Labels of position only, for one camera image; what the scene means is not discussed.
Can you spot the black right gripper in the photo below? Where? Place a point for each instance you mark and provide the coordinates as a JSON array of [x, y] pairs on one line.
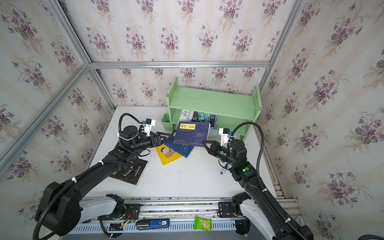
[[212, 148]]

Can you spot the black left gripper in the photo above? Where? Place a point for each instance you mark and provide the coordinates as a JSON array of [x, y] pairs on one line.
[[157, 139]]

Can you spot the dark blue thick book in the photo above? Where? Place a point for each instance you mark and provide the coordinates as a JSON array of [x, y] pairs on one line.
[[192, 133]]

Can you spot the sci-fi cover magazine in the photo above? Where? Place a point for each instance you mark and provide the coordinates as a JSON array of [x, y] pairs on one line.
[[193, 116]]

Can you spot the dark blue book under arm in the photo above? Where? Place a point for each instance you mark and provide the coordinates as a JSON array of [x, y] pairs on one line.
[[146, 143]]

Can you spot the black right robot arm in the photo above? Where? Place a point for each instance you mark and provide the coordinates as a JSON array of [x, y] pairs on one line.
[[256, 203]]

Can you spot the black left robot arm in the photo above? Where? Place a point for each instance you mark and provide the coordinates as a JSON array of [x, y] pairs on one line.
[[62, 206]]

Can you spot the yellow cartoon cover book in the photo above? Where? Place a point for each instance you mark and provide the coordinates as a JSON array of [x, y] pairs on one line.
[[167, 155]]

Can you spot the green pen holder cup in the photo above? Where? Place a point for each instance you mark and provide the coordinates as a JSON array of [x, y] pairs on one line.
[[166, 122]]

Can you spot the blue book yellow label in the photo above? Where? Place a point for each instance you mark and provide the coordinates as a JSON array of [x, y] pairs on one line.
[[183, 150]]

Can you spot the green wooden bookshelf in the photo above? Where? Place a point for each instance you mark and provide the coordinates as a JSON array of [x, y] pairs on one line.
[[232, 109]]

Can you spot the black cover book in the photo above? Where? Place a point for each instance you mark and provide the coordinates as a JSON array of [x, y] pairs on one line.
[[132, 174]]

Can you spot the green snack packet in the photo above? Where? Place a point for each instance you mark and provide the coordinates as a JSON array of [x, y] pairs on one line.
[[203, 224]]

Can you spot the blue black handheld device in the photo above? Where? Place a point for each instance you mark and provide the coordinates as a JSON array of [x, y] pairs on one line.
[[150, 224]]

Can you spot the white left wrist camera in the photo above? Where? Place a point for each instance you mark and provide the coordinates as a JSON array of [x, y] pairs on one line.
[[147, 126]]

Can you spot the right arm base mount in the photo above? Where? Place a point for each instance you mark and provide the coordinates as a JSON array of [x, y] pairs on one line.
[[231, 209]]

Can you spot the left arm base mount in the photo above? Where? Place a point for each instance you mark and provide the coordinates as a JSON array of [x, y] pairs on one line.
[[123, 212]]

